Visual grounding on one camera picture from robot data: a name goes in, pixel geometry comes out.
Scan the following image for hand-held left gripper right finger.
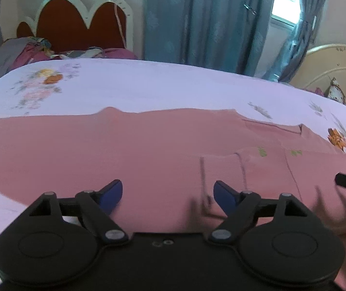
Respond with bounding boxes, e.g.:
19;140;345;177
208;180;308;244

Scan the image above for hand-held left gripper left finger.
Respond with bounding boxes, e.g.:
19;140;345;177
29;179;129;243

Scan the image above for pink knit garment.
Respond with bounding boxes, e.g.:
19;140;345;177
0;107;346;234

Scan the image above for patterned pillow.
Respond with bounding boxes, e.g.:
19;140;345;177
324;77;346;107

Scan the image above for floral bed sheet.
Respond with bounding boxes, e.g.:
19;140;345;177
0;59;346;291

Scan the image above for cream arched headboard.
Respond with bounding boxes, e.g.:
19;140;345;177
290;44;346;110

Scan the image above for tied blue curtain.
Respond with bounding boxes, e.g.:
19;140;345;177
263;0;331;83

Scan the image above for curtain tieback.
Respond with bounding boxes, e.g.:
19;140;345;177
296;18;317;32

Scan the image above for wide blue curtain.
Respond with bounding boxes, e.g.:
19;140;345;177
143;0;278;76

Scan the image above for red scalloped headboard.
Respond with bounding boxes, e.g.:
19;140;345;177
16;0;135;60

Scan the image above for window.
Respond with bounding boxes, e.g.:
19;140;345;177
271;0;301;28

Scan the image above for white hanging cable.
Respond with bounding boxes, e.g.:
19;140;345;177
113;3;129;49

